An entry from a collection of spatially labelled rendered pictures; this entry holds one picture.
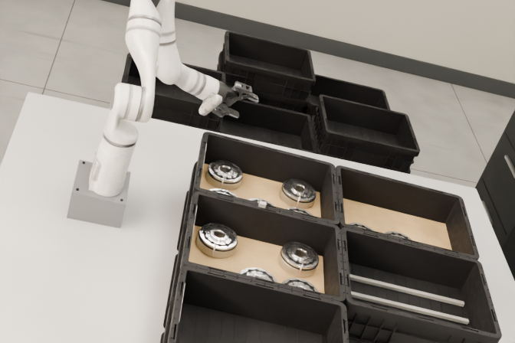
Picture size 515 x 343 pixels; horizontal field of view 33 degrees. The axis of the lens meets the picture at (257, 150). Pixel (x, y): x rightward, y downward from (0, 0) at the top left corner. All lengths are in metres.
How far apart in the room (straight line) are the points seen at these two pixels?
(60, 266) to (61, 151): 0.51
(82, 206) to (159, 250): 0.24
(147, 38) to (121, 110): 0.21
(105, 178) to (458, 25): 3.56
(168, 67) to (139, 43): 0.23
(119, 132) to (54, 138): 0.50
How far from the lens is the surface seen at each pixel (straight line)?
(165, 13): 2.48
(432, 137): 5.01
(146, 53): 2.30
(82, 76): 4.52
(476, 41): 5.66
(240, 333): 2.07
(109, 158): 2.34
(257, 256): 2.29
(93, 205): 2.42
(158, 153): 2.79
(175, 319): 1.90
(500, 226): 3.81
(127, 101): 2.24
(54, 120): 2.84
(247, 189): 2.52
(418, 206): 2.67
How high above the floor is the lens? 2.24
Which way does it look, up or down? 31 degrees down
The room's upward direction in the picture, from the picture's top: 18 degrees clockwise
